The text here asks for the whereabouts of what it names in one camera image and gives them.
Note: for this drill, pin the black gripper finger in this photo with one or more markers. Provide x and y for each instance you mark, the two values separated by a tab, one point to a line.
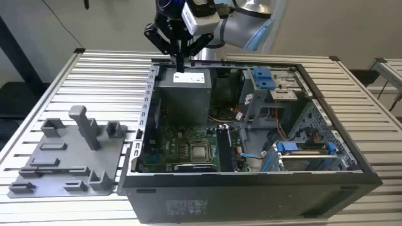
157	37
199	44

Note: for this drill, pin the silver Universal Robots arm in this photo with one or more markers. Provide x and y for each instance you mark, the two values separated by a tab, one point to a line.
238	30

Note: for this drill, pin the blue empty disk carrier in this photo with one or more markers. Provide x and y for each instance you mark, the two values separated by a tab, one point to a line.
262	77

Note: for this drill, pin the grey power supply unit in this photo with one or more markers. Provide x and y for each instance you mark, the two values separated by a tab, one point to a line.
182	103

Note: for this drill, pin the white power connector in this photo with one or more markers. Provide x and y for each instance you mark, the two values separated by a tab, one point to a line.
247	99

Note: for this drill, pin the grey metal drive cage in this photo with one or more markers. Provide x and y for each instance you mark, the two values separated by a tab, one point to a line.
254	101

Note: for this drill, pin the green Dell motherboard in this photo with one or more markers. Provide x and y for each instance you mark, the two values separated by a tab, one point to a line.
175	141

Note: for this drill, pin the silver CPU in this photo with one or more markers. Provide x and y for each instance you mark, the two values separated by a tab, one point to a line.
199	152

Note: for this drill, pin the perforated metal disk bay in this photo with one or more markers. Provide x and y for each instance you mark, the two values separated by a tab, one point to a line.
309	117

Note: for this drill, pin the blue disk carrier with disk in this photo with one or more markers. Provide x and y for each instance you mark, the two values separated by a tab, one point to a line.
288	146

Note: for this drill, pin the black printed plastic cover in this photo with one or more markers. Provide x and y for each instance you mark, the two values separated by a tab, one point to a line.
194	167

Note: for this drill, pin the grey plastic parts rack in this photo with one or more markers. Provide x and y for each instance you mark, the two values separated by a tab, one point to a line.
73	162

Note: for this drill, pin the neighbouring metal slat table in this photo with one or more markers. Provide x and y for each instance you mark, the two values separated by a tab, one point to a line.
389	70

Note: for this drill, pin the black open PC case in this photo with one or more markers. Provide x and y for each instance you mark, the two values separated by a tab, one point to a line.
219	204

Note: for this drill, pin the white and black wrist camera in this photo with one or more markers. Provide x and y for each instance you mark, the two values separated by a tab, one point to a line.
201	23

